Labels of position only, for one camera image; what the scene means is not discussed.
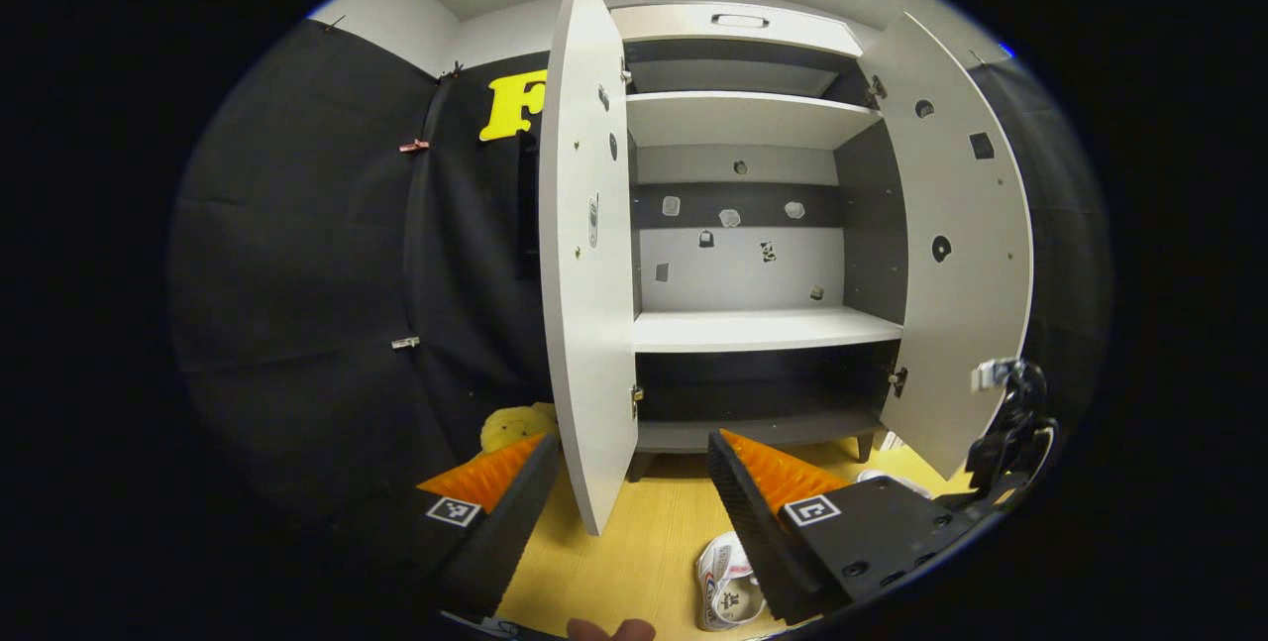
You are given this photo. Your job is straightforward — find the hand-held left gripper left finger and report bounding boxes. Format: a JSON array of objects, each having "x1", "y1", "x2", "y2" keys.
[{"x1": 307, "y1": 433, "x2": 563, "y2": 624}]

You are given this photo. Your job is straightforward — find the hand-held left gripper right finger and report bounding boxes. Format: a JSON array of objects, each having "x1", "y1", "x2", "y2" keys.
[{"x1": 706, "y1": 428, "x2": 1002, "y2": 625}]

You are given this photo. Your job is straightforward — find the white canvas shoe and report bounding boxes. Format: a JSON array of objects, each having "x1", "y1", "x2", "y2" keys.
[
  {"x1": 693, "y1": 530, "x2": 769, "y2": 632},
  {"x1": 857, "y1": 468, "x2": 934, "y2": 501}
]

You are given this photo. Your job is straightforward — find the white shoe cabinet door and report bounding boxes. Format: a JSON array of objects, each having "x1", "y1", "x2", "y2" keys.
[
  {"x1": 538, "y1": 0, "x2": 640, "y2": 536},
  {"x1": 860, "y1": 12, "x2": 1034, "y2": 481}
]

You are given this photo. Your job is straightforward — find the white shoe cabinet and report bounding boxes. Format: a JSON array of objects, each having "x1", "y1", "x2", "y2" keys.
[{"x1": 619, "y1": 2, "x2": 907, "y2": 483}]

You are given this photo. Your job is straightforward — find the white cabinet drawer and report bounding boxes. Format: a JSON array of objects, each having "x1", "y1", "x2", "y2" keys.
[{"x1": 609, "y1": 4, "x2": 865, "y2": 57}]

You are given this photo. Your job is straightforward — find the yellow plush toy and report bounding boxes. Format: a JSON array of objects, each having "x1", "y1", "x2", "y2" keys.
[{"x1": 479, "y1": 402, "x2": 559, "y2": 455}]

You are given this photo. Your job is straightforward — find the black backdrop cloth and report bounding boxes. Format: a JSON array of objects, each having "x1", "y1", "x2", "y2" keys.
[
  {"x1": 166, "y1": 19, "x2": 556, "y2": 523},
  {"x1": 966, "y1": 56, "x2": 1115, "y2": 424}
]

